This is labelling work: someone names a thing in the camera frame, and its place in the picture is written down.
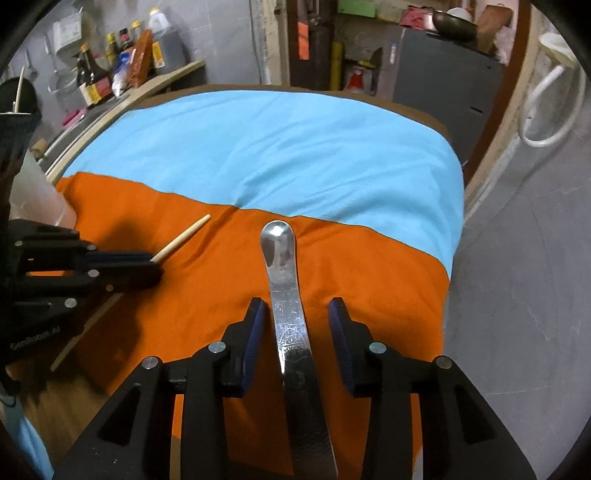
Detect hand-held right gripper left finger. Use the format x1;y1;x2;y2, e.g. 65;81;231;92
52;298;267;480

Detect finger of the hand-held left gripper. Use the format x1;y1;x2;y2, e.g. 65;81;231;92
13;263;165;320
15;225;154;268

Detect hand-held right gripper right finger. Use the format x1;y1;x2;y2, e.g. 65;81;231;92
327;297;537;480

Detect silver metal spoon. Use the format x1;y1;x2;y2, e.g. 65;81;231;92
260;220;339;480

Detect white translucent plastic utensil holder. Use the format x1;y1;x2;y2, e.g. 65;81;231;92
9;151;78;228

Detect person's left forearm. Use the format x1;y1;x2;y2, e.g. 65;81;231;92
0;388;52;480

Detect beige kitchen counter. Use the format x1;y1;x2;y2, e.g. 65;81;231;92
44;59;206;185

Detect large dark sauce bottle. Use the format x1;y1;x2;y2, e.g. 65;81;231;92
76;43;112;108

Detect blue and orange cloth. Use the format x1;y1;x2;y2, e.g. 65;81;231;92
54;90;465;478

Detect blue and white packet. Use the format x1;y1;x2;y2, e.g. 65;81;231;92
112;50;137;96

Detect orange seasoning packet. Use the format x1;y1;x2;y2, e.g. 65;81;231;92
128;30;154;89

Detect large plastic vinegar jug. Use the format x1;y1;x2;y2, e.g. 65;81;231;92
148;8;186;75

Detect white printed sack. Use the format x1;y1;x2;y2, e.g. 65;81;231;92
344;64;378;93

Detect grey cabinet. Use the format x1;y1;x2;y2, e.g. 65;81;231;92
392;27;507;163

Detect black gas cylinder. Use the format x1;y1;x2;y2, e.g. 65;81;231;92
302;13;336;92

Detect pink cloth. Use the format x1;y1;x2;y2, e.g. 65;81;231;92
399;5;433;29

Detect dark metal pot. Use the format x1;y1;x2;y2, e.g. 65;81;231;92
431;11;479;41

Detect green basket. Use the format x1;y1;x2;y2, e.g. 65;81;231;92
337;0;378;17

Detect cardboard box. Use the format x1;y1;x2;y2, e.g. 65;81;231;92
477;4;513;52

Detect white wall box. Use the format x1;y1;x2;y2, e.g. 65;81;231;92
52;12;84;52

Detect white hose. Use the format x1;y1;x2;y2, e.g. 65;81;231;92
516;64;581;149

